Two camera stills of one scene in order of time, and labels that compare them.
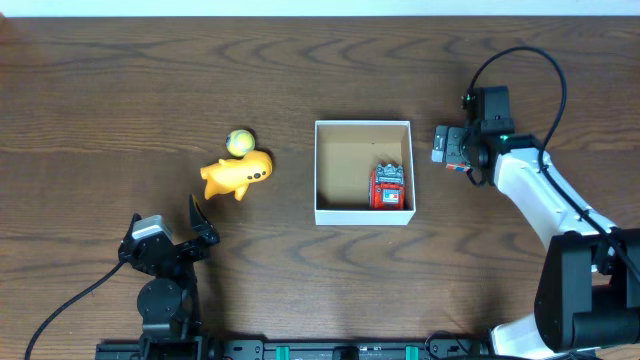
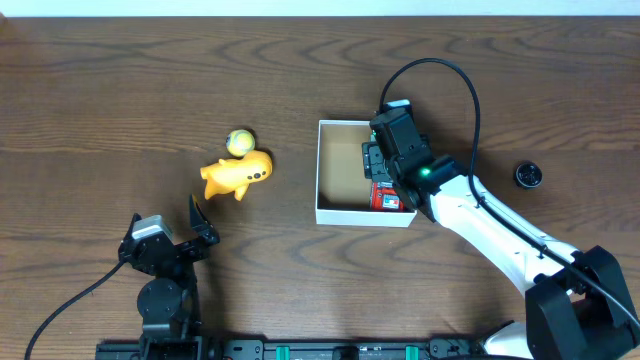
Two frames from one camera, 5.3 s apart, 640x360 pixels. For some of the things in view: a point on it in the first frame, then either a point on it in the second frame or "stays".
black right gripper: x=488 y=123 to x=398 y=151
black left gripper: x=176 y=250 stays
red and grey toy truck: x=386 y=187 stays
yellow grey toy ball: x=240 y=142 stays
